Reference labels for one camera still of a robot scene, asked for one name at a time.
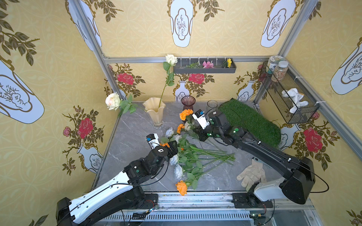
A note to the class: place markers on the orange rose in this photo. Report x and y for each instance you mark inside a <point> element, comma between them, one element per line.
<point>191,179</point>
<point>165,145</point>

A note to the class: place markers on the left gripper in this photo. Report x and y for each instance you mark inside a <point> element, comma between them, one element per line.
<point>172,148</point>

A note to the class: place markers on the grey wall planter tray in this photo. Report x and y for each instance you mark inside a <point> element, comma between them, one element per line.
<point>193,65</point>

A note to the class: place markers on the glass jar with label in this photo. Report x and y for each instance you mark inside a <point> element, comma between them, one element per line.
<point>273,62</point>

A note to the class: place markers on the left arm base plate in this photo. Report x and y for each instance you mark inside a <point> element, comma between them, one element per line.
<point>148,202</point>

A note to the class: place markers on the pale blue white rose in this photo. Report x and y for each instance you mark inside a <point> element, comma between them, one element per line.
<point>169,133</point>

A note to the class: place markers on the orange marigold flower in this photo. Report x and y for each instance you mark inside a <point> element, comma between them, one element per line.
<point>187,118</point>

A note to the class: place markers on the green artificial grass mat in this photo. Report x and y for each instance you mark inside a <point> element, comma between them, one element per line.
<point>240,114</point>

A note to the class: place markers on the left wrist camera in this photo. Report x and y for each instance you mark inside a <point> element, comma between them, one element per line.
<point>152,140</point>

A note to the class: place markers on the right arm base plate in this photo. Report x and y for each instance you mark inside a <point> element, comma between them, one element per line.
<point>246,200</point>

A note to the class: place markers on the jar of coloured beads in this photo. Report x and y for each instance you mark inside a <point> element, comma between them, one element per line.
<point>280,71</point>

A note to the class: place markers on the cream wavy glass vase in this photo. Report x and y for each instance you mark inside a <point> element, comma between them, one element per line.
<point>154,107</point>

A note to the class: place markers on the black wire wall basket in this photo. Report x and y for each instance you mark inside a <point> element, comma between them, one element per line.
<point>274,89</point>

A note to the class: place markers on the clear glass vase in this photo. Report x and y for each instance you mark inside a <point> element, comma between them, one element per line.
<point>211,105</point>

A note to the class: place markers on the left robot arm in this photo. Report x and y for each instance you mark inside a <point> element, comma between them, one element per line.
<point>122,192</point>

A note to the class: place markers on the cream white rose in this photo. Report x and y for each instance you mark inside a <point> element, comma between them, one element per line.
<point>168,65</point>
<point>114,102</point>

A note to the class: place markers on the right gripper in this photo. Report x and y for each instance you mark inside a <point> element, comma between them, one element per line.
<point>198,133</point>

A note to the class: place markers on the pink flower in tray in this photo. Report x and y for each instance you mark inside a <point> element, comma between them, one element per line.
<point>208,64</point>

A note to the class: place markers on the purple ribbed glass vase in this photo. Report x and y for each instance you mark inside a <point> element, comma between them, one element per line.
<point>188,102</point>

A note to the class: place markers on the yellow flower in tray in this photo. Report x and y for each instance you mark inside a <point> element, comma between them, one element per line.
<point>229,62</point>

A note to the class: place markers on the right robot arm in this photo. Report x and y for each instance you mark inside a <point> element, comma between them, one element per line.
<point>297,176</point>

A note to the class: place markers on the white plush toy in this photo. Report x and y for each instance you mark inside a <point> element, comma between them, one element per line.
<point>296,97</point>

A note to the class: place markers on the beige work glove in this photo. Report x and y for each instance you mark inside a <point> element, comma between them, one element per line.
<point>252,174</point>

